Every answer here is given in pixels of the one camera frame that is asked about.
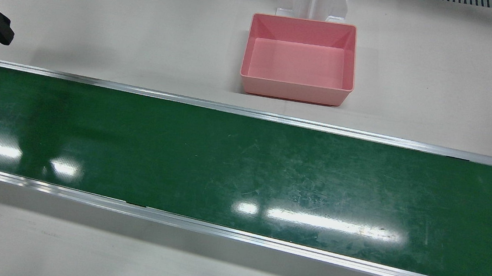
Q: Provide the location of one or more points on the pink plastic box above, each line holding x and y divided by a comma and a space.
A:
298, 65

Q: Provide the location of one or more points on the green conveyor belt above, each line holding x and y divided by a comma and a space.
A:
226, 163

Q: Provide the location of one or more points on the aluminium conveyor side rail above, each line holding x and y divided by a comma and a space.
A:
238, 235
274, 116

